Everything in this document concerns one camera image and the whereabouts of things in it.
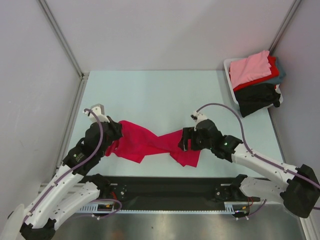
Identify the left aluminium corner post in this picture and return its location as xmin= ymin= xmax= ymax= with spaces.
xmin=36 ymin=0 xmax=85 ymax=79

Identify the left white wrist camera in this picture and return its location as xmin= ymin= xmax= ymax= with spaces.
xmin=83 ymin=103 xmax=110 ymax=123

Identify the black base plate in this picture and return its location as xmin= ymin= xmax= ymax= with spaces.
xmin=49 ymin=174 xmax=293 ymax=211

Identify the aluminium corner post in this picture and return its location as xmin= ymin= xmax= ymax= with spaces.
xmin=36 ymin=0 xmax=85 ymax=79
xmin=268 ymin=0 xmax=304 ymax=55

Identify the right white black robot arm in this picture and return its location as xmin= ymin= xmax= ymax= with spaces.
xmin=178 ymin=119 xmax=320 ymax=219

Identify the magenta t shirt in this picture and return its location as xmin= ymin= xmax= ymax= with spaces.
xmin=105 ymin=120 xmax=201 ymax=167

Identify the pink t shirt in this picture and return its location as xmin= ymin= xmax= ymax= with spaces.
xmin=229 ymin=50 xmax=272 ymax=89

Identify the white slotted cable duct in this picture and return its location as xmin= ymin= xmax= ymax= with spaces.
xmin=76 ymin=202 xmax=250 ymax=216

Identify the white plastic tray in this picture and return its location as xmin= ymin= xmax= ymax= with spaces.
xmin=223 ymin=58 xmax=284 ymax=110

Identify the grey blue t shirt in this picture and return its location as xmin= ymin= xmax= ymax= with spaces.
xmin=266 ymin=57 xmax=286 ymax=85

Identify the red t shirt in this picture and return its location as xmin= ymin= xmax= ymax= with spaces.
xmin=229 ymin=56 xmax=280 ymax=92

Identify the right aluminium corner post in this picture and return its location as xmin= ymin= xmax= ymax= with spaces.
xmin=268 ymin=0 xmax=304 ymax=55

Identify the black t shirt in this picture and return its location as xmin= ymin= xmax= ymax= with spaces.
xmin=234 ymin=83 xmax=281 ymax=118

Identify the left side aluminium rail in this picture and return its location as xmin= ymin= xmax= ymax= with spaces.
xmin=53 ymin=72 xmax=90 ymax=174

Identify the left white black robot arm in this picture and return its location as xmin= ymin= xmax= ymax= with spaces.
xmin=19 ymin=116 xmax=123 ymax=240

